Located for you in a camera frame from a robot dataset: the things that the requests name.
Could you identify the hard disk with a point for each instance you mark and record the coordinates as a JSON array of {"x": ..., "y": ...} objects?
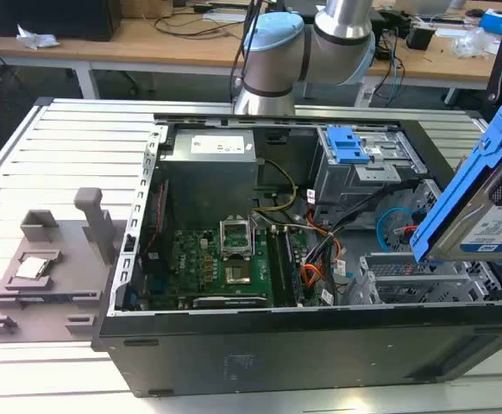
[{"x": 449, "y": 202}]

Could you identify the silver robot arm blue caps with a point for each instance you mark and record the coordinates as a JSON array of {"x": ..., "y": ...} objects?
[{"x": 272, "y": 52}]

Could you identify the silver disk bay blue latch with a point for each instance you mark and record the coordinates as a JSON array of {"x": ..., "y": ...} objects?
[{"x": 341, "y": 190}]

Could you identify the black RAM slot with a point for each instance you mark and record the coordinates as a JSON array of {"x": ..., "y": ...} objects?
[
  {"x": 279, "y": 267},
  {"x": 295, "y": 276}
]

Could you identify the clear plastic bag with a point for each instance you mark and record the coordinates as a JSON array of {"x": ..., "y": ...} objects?
[{"x": 471, "y": 43}]

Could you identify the blue box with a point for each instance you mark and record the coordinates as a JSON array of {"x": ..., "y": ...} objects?
[{"x": 494, "y": 21}]

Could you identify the small black box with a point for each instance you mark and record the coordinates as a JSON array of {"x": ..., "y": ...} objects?
[{"x": 420, "y": 36}]

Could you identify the grey power supply unit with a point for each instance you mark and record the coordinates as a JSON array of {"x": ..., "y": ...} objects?
[{"x": 208, "y": 181}]

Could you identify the CPU socket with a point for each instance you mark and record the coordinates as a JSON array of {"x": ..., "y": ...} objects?
[{"x": 238, "y": 274}]

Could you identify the wooden desk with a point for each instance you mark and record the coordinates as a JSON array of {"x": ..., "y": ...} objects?
[{"x": 147, "y": 47}]

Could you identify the black graphics card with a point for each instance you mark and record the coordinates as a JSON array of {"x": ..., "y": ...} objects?
[{"x": 229, "y": 302}]

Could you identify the black open PC case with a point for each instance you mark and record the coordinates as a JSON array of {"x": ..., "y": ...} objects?
[{"x": 277, "y": 353}]

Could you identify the green motherboard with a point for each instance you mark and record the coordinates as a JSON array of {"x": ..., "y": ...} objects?
[{"x": 190, "y": 259}]

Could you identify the large black box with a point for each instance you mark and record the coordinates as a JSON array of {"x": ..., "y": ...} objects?
[{"x": 48, "y": 17}]

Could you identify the crumpled white paper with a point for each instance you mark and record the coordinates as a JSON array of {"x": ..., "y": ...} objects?
[{"x": 35, "y": 38}]

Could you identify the grey parts rack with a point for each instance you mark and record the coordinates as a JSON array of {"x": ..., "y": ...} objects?
[{"x": 61, "y": 276}]

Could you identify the silver CPU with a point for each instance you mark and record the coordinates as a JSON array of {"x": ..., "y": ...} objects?
[{"x": 31, "y": 267}]

